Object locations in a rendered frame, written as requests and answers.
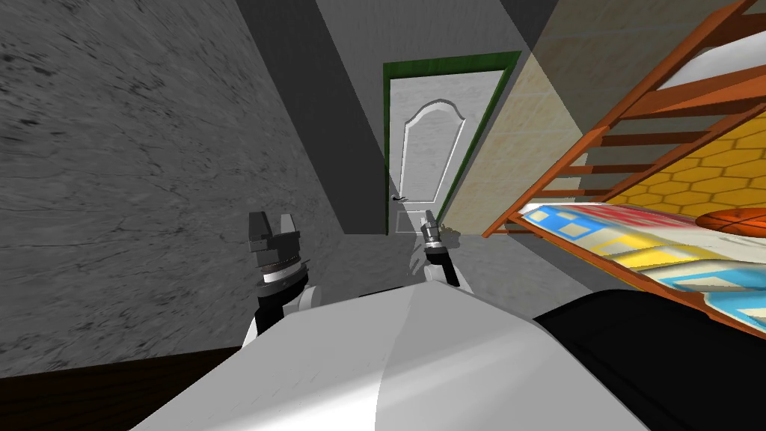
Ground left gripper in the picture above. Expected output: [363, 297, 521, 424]
[248, 211, 301, 269]

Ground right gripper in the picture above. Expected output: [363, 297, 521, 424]
[420, 209, 444, 248]

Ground white panelled door leaf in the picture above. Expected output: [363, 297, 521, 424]
[388, 70, 507, 236]

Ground orange wooden bunk bed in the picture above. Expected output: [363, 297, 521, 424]
[482, 0, 766, 342]

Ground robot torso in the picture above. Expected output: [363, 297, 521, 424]
[130, 280, 652, 431]

